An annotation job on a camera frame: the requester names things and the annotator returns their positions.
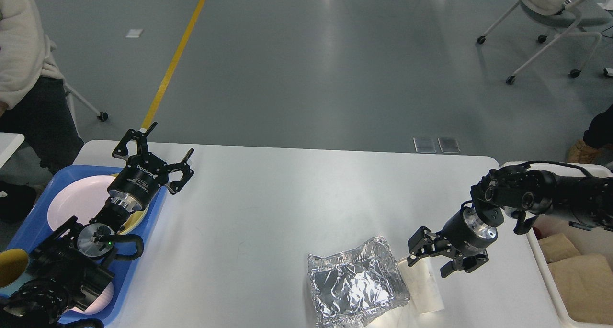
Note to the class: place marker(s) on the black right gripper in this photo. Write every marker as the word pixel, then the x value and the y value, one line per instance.
pixel 468 231

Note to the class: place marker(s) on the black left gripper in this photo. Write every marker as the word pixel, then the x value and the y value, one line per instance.
pixel 139 182

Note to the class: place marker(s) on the white paper cup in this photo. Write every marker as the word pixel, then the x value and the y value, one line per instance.
pixel 421 281

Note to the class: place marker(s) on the pink plate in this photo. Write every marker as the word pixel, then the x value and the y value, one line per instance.
pixel 83 199

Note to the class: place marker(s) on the large foil sheet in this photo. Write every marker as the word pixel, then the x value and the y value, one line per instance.
pixel 350 289

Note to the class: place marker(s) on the pink ribbed mug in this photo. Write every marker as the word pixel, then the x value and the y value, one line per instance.
pixel 100 303

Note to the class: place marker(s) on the brown paper bag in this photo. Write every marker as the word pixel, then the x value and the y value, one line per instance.
pixel 585 284

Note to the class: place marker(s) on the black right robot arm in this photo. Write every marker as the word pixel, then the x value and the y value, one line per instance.
pixel 524 194

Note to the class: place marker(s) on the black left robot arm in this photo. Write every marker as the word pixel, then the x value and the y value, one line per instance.
pixel 71 267

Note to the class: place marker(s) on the yellow plate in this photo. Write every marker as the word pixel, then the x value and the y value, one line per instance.
pixel 133 221

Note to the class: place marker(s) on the brown bag inside bin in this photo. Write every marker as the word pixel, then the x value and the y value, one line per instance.
pixel 557 247

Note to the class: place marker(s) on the white plastic bin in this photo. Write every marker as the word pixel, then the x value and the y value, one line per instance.
pixel 597 241

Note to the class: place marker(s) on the blue plastic tray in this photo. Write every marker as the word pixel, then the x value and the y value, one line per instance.
pixel 34 229

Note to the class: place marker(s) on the person in cream sweater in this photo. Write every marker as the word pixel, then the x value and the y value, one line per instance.
pixel 32 88

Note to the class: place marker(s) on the teal mug yellow inside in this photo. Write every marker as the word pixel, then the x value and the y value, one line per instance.
pixel 13 265

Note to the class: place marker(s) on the person in black trousers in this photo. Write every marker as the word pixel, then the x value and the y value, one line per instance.
pixel 598 135

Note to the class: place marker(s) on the white rolling office chair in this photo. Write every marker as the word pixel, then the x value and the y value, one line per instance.
pixel 565 19

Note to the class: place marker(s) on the white chair frame left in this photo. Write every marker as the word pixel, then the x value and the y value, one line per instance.
pixel 70 94

